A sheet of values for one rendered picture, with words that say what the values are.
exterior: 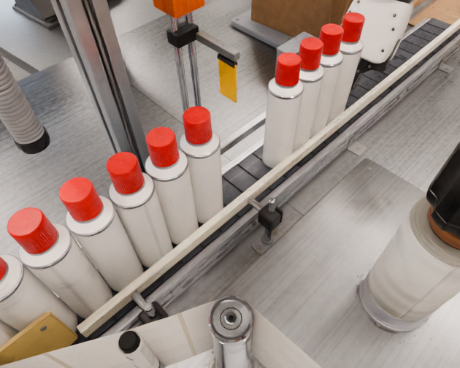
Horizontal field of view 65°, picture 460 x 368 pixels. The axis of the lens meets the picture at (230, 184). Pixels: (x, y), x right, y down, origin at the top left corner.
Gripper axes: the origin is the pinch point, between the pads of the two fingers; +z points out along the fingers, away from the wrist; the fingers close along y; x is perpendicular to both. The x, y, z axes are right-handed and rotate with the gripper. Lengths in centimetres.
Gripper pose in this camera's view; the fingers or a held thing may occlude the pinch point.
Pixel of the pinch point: (349, 81)
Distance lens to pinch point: 74.5
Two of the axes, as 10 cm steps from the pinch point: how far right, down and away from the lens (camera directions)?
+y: 7.0, 5.6, -4.5
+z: -2.3, 7.7, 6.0
